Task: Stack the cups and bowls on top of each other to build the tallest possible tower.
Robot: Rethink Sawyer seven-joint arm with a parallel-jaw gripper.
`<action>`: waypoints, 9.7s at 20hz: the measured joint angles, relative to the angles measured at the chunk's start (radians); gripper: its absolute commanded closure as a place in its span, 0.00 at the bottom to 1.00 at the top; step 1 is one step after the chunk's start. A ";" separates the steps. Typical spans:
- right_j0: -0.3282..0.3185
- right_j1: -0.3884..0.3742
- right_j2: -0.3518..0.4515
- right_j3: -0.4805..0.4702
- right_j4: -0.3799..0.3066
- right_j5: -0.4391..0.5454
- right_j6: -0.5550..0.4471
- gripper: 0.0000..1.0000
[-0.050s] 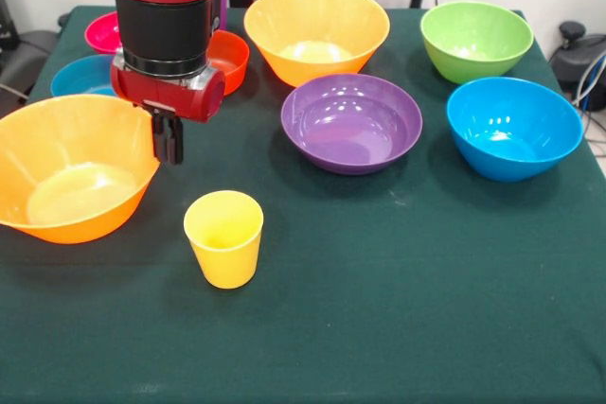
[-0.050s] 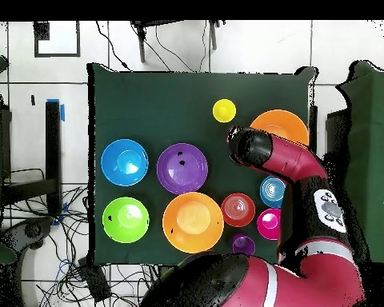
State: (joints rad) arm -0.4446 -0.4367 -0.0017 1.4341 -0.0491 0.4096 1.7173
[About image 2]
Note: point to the purple plastic cup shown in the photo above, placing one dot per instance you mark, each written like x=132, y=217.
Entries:
x=243, y=244

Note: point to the red plastic bowl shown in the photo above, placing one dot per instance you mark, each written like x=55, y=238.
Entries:
x=238, y=210

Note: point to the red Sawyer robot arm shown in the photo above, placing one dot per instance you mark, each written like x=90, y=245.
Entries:
x=288, y=160

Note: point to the purple plastic bowl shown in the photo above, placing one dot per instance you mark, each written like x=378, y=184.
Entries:
x=182, y=168

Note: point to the black square frame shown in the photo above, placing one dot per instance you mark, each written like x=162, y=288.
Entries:
x=41, y=30

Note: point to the green plastic bowl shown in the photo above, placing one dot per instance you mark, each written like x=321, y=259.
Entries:
x=125, y=220

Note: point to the black power strip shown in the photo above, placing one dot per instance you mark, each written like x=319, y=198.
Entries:
x=94, y=281

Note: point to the large orange bowl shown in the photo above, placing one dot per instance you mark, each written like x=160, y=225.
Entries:
x=281, y=121
x=193, y=222

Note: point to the yellow plastic cup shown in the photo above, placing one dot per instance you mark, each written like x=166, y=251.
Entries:
x=224, y=110

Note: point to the dark green tablecloth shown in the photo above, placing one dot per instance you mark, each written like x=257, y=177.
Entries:
x=163, y=105

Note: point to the pink plastic bowl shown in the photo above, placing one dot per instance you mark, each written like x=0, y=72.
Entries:
x=268, y=224

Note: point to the large blue bowl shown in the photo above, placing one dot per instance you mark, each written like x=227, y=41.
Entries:
x=124, y=162

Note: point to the small translucent blue bowl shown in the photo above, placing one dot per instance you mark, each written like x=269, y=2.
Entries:
x=270, y=192

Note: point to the black metal stand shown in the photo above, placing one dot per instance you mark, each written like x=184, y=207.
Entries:
x=52, y=153

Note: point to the blue tape strip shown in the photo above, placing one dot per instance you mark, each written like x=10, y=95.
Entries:
x=62, y=112

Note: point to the black chair base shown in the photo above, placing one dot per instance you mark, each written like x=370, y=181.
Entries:
x=32, y=230

